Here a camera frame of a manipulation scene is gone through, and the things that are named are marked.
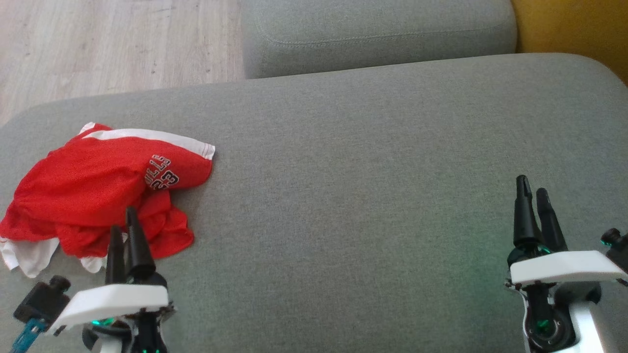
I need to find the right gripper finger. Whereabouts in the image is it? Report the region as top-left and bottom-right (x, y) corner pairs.
(536, 188), (569, 253)
(513, 175), (543, 248)

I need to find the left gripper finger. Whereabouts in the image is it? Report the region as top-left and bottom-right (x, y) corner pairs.
(125, 206), (157, 282)
(105, 225), (127, 285)

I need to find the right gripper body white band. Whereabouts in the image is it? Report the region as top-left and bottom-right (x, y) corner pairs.
(504, 243), (628, 353)

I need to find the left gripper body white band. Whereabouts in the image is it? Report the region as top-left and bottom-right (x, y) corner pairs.
(47, 272), (175, 353)

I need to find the red and white jersey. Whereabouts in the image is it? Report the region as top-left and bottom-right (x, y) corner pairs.
(0, 122), (216, 279)

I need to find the large grey sofa seat cushion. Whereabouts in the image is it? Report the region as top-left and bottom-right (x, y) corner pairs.
(0, 53), (628, 353)

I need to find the left cable with blue connector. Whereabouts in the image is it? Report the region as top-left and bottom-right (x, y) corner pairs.
(10, 318), (42, 353)

